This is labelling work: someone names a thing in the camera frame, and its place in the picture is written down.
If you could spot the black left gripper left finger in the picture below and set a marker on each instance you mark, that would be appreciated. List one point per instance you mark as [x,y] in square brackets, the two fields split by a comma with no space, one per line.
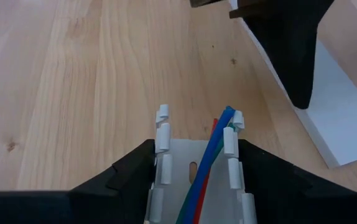
[72,208]

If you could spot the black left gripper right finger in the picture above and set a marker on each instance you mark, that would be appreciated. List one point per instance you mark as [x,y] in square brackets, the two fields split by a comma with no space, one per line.
[306,205]

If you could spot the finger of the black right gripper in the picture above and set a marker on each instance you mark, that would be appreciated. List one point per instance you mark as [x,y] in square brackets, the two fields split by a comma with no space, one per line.
[290,46]

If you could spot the white raceway cover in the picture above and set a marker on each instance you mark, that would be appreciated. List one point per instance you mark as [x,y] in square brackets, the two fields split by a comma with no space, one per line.
[343,130]

